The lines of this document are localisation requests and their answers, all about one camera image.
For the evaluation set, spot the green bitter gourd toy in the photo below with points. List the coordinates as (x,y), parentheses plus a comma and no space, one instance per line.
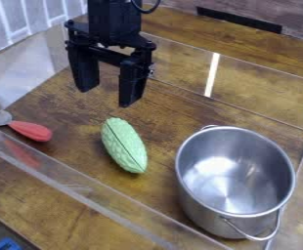
(125,145)

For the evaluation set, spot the clear acrylic barrier panel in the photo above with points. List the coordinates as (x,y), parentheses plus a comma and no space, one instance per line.
(130,213)

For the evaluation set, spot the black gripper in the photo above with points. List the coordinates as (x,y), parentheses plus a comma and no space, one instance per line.
(114,26)

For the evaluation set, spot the silver metal pot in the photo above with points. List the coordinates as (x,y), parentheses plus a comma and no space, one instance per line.
(235,181)

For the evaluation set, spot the blue object at corner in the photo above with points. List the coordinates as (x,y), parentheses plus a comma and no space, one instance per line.
(10,244)

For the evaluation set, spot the red handled metal spatula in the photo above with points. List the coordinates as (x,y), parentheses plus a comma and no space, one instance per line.
(34,131)

